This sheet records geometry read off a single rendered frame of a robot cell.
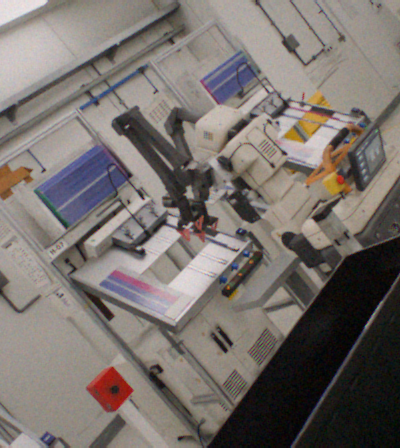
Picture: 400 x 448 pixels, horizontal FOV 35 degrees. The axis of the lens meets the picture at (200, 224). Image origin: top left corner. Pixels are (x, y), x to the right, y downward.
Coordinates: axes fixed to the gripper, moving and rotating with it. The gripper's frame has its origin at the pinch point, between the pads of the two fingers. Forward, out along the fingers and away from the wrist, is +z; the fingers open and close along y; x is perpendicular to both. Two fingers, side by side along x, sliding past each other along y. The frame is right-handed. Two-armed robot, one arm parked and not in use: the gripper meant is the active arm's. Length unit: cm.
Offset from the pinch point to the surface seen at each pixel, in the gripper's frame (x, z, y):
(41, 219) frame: -78, -22, 39
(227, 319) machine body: -1, 56, 3
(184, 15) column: -229, -17, -283
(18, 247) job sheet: -93, -7, 50
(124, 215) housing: -58, -3, 2
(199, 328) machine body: -6, 49, 21
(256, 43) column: -164, 20, -301
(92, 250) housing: -58, 1, 31
